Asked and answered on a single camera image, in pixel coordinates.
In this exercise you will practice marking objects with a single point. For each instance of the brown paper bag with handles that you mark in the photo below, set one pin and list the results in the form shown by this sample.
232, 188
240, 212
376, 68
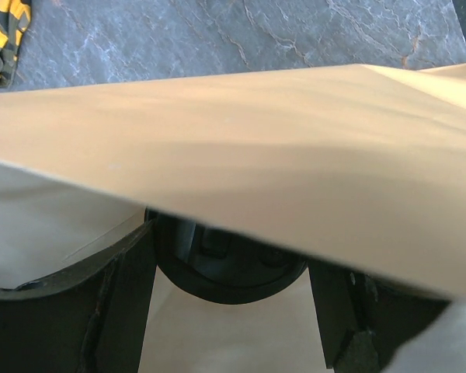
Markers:
359, 165

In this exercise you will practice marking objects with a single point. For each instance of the camouflage folded cloth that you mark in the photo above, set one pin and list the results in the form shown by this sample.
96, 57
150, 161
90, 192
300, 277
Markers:
15, 18

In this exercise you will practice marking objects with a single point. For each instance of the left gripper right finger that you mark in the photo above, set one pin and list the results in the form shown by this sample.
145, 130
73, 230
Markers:
362, 320

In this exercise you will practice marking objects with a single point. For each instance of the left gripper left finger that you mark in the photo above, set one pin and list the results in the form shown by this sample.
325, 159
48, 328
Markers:
88, 317

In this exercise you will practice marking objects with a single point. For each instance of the black plastic cup lid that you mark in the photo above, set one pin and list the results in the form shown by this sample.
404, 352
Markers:
219, 266

